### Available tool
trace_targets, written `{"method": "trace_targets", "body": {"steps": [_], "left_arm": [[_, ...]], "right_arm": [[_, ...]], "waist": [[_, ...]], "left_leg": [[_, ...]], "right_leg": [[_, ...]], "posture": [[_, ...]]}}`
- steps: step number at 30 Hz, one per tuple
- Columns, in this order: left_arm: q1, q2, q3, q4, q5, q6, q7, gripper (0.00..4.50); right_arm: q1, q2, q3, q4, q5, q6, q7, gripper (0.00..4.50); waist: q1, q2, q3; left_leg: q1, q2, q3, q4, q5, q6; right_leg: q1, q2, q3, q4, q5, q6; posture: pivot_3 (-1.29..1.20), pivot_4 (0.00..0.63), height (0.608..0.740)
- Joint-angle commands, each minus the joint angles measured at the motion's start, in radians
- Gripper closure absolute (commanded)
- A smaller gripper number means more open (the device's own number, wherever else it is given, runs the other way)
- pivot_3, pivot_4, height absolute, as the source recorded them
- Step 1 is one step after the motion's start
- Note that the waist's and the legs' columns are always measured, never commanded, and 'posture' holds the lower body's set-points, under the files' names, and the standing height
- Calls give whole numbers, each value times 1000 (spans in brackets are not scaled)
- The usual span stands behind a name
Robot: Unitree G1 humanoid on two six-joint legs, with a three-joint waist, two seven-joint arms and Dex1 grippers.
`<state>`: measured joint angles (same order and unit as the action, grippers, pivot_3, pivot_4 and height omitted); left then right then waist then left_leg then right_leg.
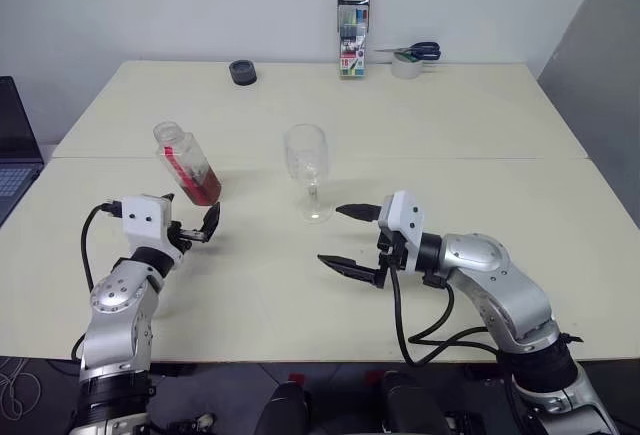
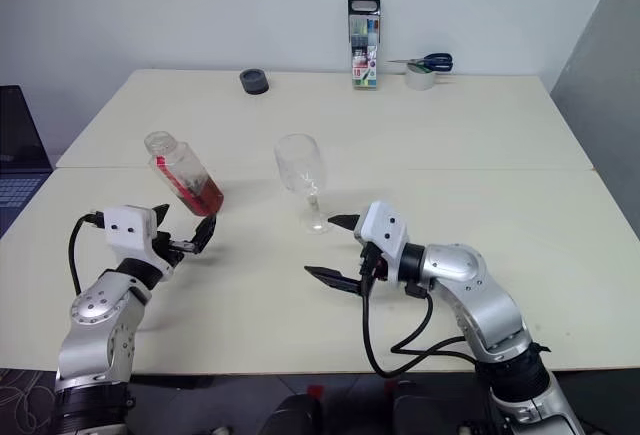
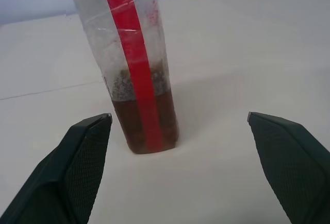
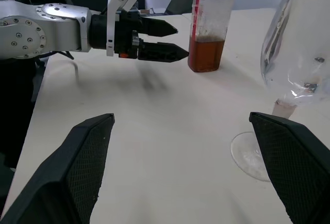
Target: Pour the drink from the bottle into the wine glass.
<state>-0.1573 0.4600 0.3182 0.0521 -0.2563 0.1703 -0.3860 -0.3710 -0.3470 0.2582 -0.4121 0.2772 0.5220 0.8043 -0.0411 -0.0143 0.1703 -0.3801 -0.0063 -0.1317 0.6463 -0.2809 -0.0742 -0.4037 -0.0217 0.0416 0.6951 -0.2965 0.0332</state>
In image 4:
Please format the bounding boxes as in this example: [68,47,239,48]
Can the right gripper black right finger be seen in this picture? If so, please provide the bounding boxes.
[248,111,330,224]

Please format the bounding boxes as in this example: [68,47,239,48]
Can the clear wine glass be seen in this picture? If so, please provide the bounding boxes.
[230,0,330,183]

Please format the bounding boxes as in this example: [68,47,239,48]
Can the plastic bottle with red liquid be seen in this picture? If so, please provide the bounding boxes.
[187,0,235,74]

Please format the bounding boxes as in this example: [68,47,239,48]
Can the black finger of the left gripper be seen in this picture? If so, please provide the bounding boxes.
[140,18,179,39]
[137,42,190,63]

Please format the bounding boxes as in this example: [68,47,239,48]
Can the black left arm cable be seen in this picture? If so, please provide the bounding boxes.
[48,50,75,60]

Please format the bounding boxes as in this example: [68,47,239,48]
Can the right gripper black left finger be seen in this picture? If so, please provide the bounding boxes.
[0,113,116,224]

